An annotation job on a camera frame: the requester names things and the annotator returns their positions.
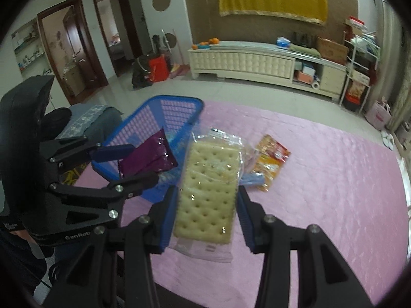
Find black bag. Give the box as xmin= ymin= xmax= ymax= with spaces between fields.
xmin=132 ymin=54 xmax=155 ymax=89

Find cardboard box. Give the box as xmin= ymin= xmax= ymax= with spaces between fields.
xmin=315 ymin=36 xmax=350 ymax=65

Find pink broom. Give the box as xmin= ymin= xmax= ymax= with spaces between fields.
xmin=169 ymin=64 xmax=191 ymax=80

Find purple snack packet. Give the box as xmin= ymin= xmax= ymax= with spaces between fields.
xmin=117 ymin=127 xmax=179 ymax=178

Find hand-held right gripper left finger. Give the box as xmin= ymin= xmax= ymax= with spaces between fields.
xmin=42 ymin=184 xmax=180 ymax=308

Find white mop pole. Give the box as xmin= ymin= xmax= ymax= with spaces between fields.
xmin=161 ymin=30 xmax=172 ymax=58

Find grey folded blanket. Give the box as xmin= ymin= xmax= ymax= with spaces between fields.
xmin=54 ymin=103 xmax=124 ymax=148

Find pink quilted mat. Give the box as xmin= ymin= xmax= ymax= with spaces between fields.
xmin=62 ymin=99 xmax=411 ymax=308

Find pink tote bag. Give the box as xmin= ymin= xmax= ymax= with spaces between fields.
xmin=366 ymin=98 xmax=393 ymax=131

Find blue plastic basket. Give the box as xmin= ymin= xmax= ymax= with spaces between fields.
xmin=91 ymin=94 xmax=205 ymax=204

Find brown wooden door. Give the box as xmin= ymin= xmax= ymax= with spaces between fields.
xmin=37 ymin=0 xmax=110 ymax=106

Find brown bedroom door frame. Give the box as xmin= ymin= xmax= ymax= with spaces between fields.
xmin=92 ymin=0 xmax=143 ymax=78

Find white metal rack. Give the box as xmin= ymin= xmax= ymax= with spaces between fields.
xmin=340 ymin=30 xmax=381 ymax=113

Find red orange snack packet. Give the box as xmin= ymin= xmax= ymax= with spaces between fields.
xmin=250 ymin=134 xmax=292 ymax=193

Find blue snack packet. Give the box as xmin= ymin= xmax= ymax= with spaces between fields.
xmin=240 ymin=171 xmax=266 ymax=187

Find red bag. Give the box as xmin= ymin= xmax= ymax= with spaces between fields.
xmin=148 ymin=54 xmax=170 ymax=82

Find dark cloth yellow print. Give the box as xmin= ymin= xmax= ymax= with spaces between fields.
xmin=62 ymin=165 xmax=87 ymax=187

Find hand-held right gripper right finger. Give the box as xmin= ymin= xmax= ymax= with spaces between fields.
xmin=237 ymin=184 xmax=376 ymax=308

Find silver standing air conditioner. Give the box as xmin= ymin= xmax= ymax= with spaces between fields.
xmin=374 ymin=2 xmax=403 ymax=116

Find black red box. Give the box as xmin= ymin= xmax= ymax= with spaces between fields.
xmin=343 ymin=94 xmax=363 ymax=111

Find black router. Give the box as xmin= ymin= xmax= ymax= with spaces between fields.
xmin=291 ymin=31 xmax=315 ymax=47

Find patterned beige curtain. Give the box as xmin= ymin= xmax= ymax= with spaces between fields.
xmin=393 ymin=83 xmax=411 ymax=135

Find person's dark blue trousers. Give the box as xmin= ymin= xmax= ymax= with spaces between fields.
xmin=0 ymin=228 xmax=57 ymax=299

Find large soda cracker packet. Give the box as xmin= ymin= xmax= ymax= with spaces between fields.
xmin=169 ymin=128 xmax=257 ymax=264

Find cream television cabinet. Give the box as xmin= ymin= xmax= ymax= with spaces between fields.
xmin=188 ymin=41 xmax=349 ymax=100

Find wall shelf with bottles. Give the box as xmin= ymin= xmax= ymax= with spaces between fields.
xmin=11 ymin=17 xmax=45 ymax=71

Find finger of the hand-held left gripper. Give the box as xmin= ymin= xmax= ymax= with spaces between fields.
xmin=39 ymin=135 xmax=135 ymax=180
xmin=45 ymin=171 xmax=160 ymax=232

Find green cushion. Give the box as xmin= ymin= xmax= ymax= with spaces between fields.
xmin=289 ymin=44 xmax=322 ymax=59

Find white plastic bags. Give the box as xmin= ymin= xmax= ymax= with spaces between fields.
xmin=351 ymin=34 xmax=381 ymax=55

